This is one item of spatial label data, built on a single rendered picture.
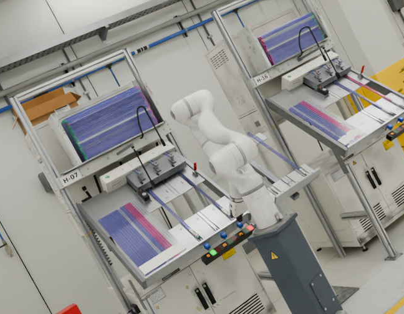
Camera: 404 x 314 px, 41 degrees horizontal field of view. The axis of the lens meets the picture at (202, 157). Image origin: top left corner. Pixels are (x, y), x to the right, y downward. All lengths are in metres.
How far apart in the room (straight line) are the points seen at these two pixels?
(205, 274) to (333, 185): 1.07
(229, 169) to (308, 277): 0.60
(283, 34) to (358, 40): 1.86
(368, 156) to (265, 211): 1.54
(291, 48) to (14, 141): 2.33
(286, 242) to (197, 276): 0.85
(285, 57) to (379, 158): 0.95
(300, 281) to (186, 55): 3.17
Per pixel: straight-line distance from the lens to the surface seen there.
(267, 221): 2.45
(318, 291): 2.55
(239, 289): 3.26
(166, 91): 5.02
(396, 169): 4.00
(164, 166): 3.19
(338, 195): 3.66
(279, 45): 3.83
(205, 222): 2.92
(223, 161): 2.39
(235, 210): 2.74
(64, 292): 4.62
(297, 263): 2.48
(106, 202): 3.14
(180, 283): 3.11
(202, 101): 2.65
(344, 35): 5.73
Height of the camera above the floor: 1.25
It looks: 3 degrees down
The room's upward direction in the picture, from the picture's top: 28 degrees counter-clockwise
